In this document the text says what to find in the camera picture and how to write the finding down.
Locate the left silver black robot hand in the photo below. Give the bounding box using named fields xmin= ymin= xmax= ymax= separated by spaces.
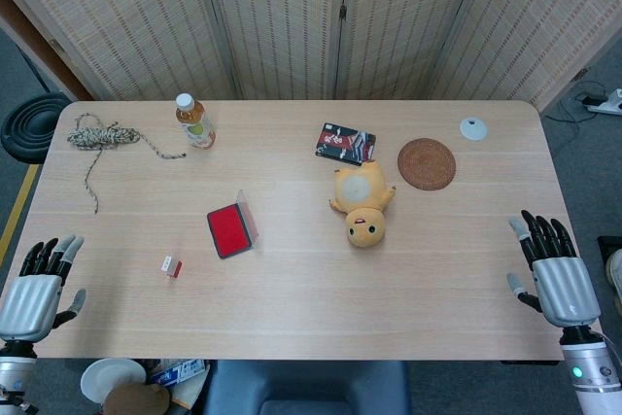
xmin=0 ymin=233 xmax=87 ymax=342

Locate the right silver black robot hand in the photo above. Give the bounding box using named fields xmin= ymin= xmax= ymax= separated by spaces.
xmin=506 ymin=209 xmax=603 ymax=328

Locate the small red white block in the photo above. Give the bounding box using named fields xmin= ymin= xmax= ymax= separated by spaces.
xmin=158 ymin=254 xmax=185 ymax=280

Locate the white shoe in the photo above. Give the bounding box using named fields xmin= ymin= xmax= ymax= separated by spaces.
xmin=605 ymin=248 xmax=622 ymax=312

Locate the white plate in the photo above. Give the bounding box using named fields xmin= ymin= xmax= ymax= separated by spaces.
xmin=80 ymin=358 xmax=148 ymax=406

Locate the blue white carton box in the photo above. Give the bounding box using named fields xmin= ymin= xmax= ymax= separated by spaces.
xmin=148 ymin=359 xmax=208 ymax=387

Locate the black ribbed round bin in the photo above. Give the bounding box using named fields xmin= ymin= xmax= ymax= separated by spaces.
xmin=0 ymin=90 xmax=74 ymax=164

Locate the white round disc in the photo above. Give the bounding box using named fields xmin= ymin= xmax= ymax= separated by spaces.
xmin=459 ymin=116 xmax=489 ymax=142

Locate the brown woven round coaster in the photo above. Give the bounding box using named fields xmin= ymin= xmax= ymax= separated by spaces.
xmin=397 ymin=137 xmax=458 ymax=191

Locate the white power strip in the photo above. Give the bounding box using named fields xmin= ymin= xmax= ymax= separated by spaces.
xmin=582 ymin=87 xmax=622 ymax=117

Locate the red ink pad clear lid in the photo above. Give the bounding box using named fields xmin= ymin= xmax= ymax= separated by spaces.
xmin=206 ymin=189 xmax=261 ymax=260

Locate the yellow plush toy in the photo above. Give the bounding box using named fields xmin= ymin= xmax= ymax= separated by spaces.
xmin=328 ymin=159 xmax=397 ymax=248

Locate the tea bottle white cap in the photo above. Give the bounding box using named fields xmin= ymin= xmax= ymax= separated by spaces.
xmin=174 ymin=92 xmax=217 ymax=150

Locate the black red card box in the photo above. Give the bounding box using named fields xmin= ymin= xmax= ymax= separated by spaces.
xmin=314 ymin=122 xmax=378 ymax=166

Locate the dark blue seat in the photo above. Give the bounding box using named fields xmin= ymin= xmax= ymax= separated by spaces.
xmin=201 ymin=360 xmax=412 ymax=415

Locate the bamboo folding screen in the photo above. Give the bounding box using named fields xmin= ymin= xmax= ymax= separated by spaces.
xmin=0 ymin=0 xmax=622 ymax=113

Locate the speckled coiled rope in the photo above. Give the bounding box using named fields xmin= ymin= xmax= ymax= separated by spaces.
xmin=66 ymin=113 xmax=189 ymax=215

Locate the black power cable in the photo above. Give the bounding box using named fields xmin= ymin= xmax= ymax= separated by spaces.
xmin=540 ymin=80 xmax=611 ymax=154

